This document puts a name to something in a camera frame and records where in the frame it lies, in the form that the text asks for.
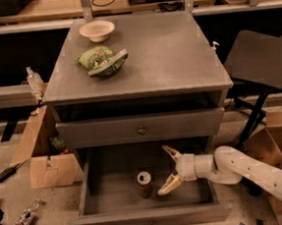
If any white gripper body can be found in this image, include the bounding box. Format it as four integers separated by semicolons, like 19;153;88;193
175;153;197;182

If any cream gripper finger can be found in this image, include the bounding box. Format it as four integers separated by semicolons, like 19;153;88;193
158;174;184;196
162;144;182;162

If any orange soda can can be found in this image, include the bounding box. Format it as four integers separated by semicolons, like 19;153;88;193
136;170;152;198

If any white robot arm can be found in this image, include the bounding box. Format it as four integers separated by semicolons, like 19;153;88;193
158;145;282;200

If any open grey middle drawer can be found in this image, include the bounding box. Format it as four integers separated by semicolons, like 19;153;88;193
66;141;232;225

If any closed grey top drawer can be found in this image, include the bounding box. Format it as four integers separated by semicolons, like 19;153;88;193
55;107;224;149

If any grey wooden drawer cabinet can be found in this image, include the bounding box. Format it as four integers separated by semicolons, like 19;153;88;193
43;11;232;163

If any small white pump bottle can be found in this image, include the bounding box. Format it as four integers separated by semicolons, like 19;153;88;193
211;41;220;53

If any cardboard box left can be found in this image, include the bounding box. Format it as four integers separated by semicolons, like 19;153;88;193
11;106;84;189

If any black folding table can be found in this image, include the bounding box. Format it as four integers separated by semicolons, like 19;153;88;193
221;27;282;198

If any white ceramic bowl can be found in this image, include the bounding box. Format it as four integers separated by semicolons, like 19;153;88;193
79;20;115;42

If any clear plastic bottle on floor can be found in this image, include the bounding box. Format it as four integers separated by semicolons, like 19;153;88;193
15;198;44;225

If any clear sanitizer bottle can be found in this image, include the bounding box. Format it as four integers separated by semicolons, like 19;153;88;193
26;67;44;100

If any black power adapter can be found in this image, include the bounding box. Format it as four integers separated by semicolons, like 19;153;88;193
0;165;20;183

